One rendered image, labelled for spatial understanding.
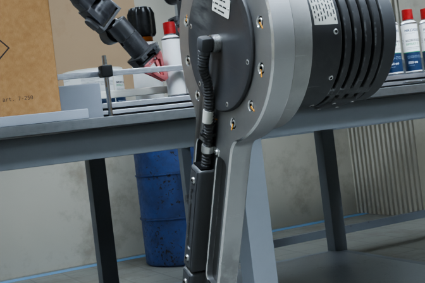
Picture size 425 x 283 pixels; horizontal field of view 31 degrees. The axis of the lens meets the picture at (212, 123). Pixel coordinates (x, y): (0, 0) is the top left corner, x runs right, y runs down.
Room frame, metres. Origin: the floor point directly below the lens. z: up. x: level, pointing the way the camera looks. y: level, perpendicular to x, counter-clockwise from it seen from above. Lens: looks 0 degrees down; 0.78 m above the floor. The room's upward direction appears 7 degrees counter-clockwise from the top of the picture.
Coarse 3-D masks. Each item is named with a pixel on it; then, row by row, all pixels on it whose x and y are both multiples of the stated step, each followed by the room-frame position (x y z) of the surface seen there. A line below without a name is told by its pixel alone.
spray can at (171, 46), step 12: (168, 24) 2.08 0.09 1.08; (168, 36) 2.08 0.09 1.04; (168, 48) 2.08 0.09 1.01; (168, 60) 2.08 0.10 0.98; (180, 60) 2.09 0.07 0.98; (168, 72) 2.08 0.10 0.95; (180, 72) 2.08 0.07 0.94; (168, 84) 2.08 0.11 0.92; (180, 84) 2.08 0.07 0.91; (168, 96) 2.09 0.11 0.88
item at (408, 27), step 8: (408, 16) 2.42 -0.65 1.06; (400, 24) 2.44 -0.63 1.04; (408, 24) 2.41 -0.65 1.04; (416, 24) 2.43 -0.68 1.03; (408, 32) 2.42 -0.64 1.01; (416, 32) 2.42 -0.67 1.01; (408, 40) 2.42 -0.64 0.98; (416, 40) 2.42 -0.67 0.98; (408, 48) 2.42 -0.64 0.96; (416, 48) 2.42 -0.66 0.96; (408, 56) 2.42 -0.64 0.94; (416, 56) 2.41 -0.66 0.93; (408, 64) 2.42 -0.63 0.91; (416, 64) 2.41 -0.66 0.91; (408, 72) 2.43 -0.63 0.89; (416, 72) 2.41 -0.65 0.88
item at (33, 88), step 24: (0, 0) 1.50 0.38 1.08; (24, 0) 1.52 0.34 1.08; (0, 24) 1.49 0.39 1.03; (24, 24) 1.51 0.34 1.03; (48, 24) 1.54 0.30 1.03; (0, 48) 1.49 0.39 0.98; (24, 48) 1.51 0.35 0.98; (48, 48) 1.53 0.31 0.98; (0, 72) 1.49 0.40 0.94; (24, 72) 1.51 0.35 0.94; (48, 72) 1.53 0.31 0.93; (0, 96) 1.49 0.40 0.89; (24, 96) 1.51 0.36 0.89; (48, 96) 1.53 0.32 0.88
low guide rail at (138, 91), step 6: (114, 90) 2.05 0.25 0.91; (120, 90) 2.06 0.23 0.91; (126, 90) 2.07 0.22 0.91; (132, 90) 2.07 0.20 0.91; (138, 90) 2.08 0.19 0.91; (144, 90) 2.09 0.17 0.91; (150, 90) 2.10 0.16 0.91; (156, 90) 2.10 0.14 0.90; (162, 90) 2.11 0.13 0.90; (102, 96) 2.04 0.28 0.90; (114, 96) 2.05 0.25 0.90; (120, 96) 2.06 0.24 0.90; (126, 96) 2.07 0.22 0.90
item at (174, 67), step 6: (162, 66) 2.03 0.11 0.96; (168, 66) 2.04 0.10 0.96; (174, 66) 2.05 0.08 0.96; (180, 66) 2.06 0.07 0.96; (84, 72) 1.94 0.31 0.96; (90, 72) 1.95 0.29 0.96; (96, 72) 1.96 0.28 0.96; (114, 72) 1.98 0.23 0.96; (120, 72) 1.98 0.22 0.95; (126, 72) 1.99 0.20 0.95; (132, 72) 2.00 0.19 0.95; (138, 72) 2.00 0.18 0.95; (144, 72) 2.01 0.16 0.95; (150, 72) 2.02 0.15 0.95; (60, 78) 1.92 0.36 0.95; (66, 78) 1.92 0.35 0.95; (72, 78) 1.93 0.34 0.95
